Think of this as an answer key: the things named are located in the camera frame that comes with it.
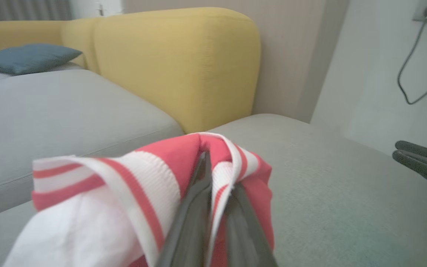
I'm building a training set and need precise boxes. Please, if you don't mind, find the blue throw pillow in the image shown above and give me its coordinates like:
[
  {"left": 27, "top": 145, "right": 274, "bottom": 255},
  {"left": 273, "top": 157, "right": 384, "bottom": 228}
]
[{"left": 0, "top": 43, "right": 83, "bottom": 76}]

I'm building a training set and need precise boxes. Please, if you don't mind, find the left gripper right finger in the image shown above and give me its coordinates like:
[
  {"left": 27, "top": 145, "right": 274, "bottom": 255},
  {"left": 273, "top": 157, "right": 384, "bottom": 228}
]
[{"left": 225, "top": 184, "right": 278, "bottom": 267}]

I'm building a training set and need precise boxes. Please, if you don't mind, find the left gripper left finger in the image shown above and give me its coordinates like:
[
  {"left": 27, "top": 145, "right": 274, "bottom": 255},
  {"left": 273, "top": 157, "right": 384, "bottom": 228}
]
[{"left": 156, "top": 151, "right": 213, "bottom": 267}]

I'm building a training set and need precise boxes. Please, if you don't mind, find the grey sofa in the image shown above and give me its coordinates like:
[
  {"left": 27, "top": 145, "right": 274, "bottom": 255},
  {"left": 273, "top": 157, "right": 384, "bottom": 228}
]
[{"left": 0, "top": 113, "right": 427, "bottom": 267}]

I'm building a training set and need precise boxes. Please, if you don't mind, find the red shirt with white sleeves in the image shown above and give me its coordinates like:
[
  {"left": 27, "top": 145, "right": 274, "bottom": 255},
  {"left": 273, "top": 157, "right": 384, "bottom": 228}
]
[{"left": 2, "top": 132, "right": 275, "bottom": 267}]

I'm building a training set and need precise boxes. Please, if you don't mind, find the white door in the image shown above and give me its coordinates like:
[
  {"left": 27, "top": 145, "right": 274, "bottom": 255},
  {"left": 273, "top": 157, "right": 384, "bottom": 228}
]
[{"left": 69, "top": 0, "right": 124, "bottom": 20}]

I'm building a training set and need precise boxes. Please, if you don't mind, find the grey wall cable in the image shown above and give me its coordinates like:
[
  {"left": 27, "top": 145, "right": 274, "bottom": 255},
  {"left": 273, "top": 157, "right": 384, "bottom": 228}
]
[{"left": 397, "top": 19, "right": 427, "bottom": 105}]

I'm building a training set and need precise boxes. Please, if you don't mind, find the big yellow sofa back cushion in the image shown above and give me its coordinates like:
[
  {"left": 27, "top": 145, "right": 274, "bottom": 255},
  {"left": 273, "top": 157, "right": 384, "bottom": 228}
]
[{"left": 93, "top": 7, "right": 261, "bottom": 135}]

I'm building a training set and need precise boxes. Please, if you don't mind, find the grey curtain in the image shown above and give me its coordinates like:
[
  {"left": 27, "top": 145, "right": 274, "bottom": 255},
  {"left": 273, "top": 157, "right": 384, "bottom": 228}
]
[{"left": 0, "top": 0, "right": 72, "bottom": 56}]

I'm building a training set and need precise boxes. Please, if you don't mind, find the grey sofa seat cushion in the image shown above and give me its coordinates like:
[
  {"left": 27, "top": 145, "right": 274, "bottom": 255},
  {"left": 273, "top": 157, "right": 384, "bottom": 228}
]
[{"left": 0, "top": 69, "right": 184, "bottom": 223}]

